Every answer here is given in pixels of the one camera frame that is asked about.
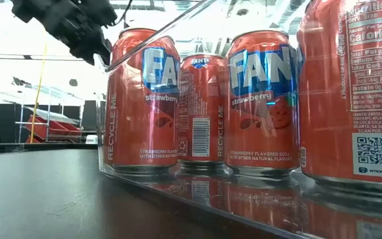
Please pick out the black table mat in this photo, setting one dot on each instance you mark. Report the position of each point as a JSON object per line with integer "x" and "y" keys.
{"x": 45, "y": 199}

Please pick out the metal rack cart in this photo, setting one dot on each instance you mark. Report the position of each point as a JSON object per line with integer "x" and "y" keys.
{"x": 22, "y": 116}

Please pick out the clear plastic bin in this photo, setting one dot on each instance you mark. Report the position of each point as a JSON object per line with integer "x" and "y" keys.
{"x": 211, "y": 199}

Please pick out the red Fanta soda can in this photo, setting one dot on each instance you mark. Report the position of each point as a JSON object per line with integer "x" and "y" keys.
{"x": 260, "y": 116}
{"x": 134, "y": 116}
{"x": 201, "y": 116}
{"x": 327, "y": 99}

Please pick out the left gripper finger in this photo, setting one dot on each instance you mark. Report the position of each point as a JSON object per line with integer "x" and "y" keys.
{"x": 89, "y": 48}

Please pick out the black room divider panel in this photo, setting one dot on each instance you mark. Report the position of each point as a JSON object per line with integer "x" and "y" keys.
{"x": 89, "y": 116}

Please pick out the red storage bin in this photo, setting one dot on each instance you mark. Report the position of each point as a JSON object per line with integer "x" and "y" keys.
{"x": 45, "y": 124}
{"x": 68, "y": 136}

